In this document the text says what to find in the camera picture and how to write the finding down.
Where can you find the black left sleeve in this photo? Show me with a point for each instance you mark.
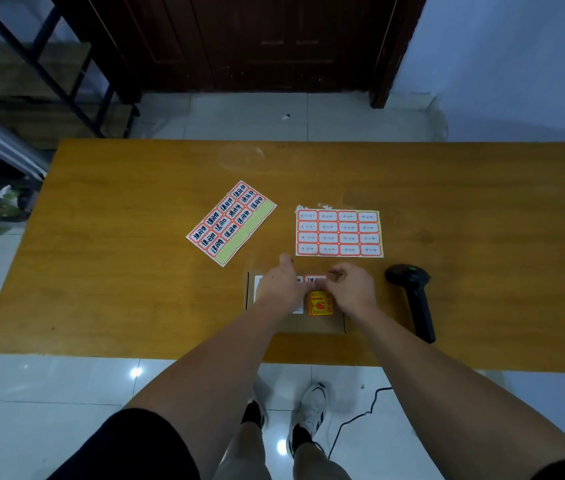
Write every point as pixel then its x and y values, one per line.
pixel 127 449

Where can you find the black metal shelf rack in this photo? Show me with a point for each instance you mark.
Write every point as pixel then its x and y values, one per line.
pixel 47 69

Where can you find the black sock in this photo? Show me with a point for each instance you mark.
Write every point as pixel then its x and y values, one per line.
pixel 252 413

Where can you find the small red white sticker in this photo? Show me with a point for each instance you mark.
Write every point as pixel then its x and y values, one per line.
pixel 311 279

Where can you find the white sneaker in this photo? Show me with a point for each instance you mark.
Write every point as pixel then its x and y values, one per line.
pixel 312 407

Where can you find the khaki trousers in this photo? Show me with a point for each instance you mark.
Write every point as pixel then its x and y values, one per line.
pixel 242 454

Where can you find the full red white sticker sheet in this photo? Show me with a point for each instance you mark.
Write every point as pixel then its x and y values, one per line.
pixel 339 233

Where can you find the person's left forearm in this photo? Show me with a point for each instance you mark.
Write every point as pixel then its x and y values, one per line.
pixel 212 369

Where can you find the person's left thumb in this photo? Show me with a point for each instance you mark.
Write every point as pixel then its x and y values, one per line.
pixel 288 263

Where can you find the sticker sheet with green strip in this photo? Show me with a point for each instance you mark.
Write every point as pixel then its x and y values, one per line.
pixel 230 224

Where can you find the person's left hand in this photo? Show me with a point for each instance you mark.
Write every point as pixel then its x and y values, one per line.
pixel 277 289

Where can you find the white shipping label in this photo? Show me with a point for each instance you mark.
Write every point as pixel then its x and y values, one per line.
pixel 298 308

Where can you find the person's right forearm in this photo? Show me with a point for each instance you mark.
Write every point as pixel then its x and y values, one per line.
pixel 442 394

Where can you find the person's right hand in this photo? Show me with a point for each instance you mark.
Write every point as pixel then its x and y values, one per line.
pixel 355 292

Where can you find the brown cardboard box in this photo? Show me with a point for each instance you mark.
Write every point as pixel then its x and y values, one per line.
pixel 312 324

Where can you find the silver metal rail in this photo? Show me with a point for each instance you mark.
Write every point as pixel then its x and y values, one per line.
pixel 2 139

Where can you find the yellow red warning sticker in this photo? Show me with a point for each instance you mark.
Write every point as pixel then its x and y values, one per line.
pixel 320 304

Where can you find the black barcode scanner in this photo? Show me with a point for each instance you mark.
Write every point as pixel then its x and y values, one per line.
pixel 415 289

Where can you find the dark wooden door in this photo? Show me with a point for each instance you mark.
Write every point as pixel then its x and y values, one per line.
pixel 262 39

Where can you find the person's right fingers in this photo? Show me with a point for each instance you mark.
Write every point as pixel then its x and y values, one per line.
pixel 330 277

